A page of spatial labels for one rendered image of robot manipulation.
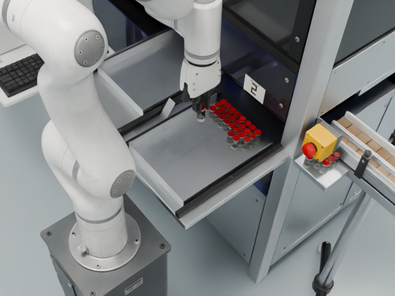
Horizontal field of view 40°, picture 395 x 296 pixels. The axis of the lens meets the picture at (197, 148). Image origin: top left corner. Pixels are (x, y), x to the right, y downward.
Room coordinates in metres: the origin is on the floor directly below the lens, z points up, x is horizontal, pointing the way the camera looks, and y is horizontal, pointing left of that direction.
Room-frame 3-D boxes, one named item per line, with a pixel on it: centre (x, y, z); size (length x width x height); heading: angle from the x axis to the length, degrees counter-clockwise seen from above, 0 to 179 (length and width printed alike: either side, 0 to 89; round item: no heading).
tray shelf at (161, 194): (1.18, 0.08, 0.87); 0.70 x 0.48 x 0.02; 42
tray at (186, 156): (1.02, -0.01, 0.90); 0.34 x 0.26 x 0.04; 132
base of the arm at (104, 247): (0.71, 0.23, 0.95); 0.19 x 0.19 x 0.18
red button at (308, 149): (0.96, -0.31, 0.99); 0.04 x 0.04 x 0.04; 42
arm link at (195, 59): (0.98, 0.00, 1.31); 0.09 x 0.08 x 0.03; 133
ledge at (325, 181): (1.01, -0.39, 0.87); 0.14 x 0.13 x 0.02; 132
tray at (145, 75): (1.35, 0.14, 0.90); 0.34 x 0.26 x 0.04; 132
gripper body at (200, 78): (0.98, 0.00, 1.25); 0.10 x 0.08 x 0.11; 133
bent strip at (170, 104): (1.12, 0.14, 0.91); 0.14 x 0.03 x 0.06; 133
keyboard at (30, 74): (1.43, 0.54, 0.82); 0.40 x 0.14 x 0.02; 130
